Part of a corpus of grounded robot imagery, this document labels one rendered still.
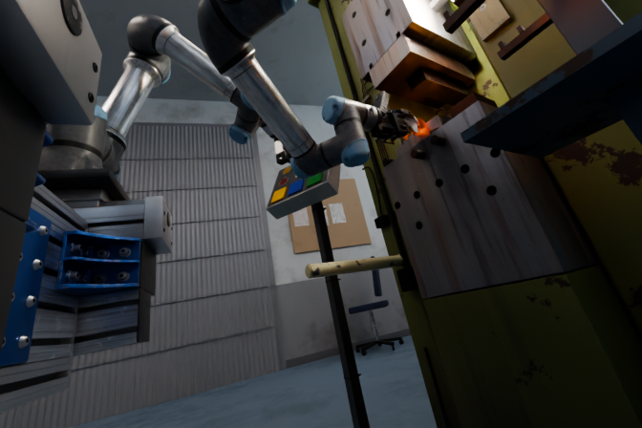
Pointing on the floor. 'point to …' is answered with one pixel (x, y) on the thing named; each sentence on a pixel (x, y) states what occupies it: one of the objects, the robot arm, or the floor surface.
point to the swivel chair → (374, 317)
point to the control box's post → (340, 324)
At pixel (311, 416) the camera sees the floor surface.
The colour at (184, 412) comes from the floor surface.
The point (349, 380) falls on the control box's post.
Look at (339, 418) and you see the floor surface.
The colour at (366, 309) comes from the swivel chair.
